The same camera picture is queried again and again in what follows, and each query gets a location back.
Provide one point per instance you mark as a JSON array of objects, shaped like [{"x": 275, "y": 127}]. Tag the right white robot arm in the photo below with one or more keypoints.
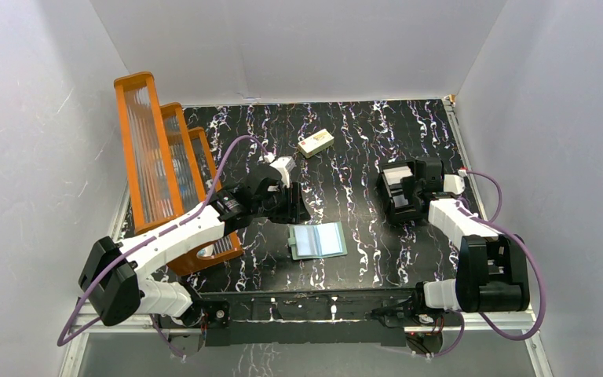
[{"x": 491, "y": 273}]

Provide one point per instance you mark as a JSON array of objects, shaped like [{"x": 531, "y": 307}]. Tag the mint green card holder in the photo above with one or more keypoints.
[{"x": 316, "y": 241}]

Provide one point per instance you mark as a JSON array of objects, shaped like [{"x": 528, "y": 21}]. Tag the silver credit card in tray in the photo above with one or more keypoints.
[{"x": 394, "y": 175}]

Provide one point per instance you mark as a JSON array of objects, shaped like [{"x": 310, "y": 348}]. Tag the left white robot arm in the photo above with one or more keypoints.
[{"x": 116, "y": 277}]

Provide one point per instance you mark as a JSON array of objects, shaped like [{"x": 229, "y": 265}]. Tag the orange acrylic file rack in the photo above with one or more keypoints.
[{"x": 169, "y": 166}]

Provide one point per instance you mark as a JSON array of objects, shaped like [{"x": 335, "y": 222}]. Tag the black card tray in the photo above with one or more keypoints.
[{"x": 386, "y": 193}]

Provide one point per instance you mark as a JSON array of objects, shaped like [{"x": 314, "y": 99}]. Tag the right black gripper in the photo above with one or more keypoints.
[{"x": 407, "y": 183}]

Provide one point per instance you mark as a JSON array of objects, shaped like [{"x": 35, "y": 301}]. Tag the small cream cardboard box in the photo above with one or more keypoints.
[{"x": 315, "y": 143}]

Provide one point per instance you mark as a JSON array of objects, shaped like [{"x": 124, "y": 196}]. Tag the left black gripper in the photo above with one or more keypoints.
[{"x": 291, "y": 203}]

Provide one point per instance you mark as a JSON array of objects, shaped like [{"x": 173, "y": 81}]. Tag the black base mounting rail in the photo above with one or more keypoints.
[{"x": 383, "y": 316}]

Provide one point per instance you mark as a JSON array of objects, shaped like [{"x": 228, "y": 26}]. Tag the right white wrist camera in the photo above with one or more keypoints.
[{"x": 454, "y": 184}]

